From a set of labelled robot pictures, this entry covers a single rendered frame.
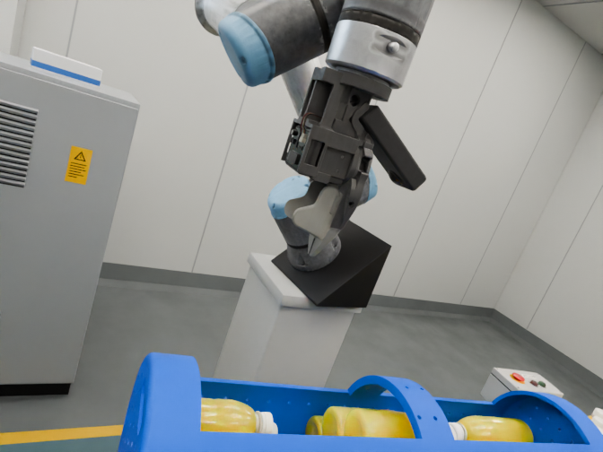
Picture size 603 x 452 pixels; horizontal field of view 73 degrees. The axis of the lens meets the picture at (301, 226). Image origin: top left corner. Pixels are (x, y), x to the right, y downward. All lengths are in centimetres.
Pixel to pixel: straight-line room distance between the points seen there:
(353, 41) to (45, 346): 200
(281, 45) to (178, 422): 47
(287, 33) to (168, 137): 266
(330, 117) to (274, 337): 98
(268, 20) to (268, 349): 104
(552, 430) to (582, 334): 456
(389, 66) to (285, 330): 103
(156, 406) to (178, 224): 285
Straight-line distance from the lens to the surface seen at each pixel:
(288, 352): 141
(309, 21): 55
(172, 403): 57
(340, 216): 47
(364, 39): 45
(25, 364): 229
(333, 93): 46
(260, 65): 55
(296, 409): 88
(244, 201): 342
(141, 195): 324
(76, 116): 183
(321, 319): 139
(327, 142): 44
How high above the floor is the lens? 159
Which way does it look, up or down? 13 degrees down
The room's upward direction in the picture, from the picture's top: 20 degrees clockwise
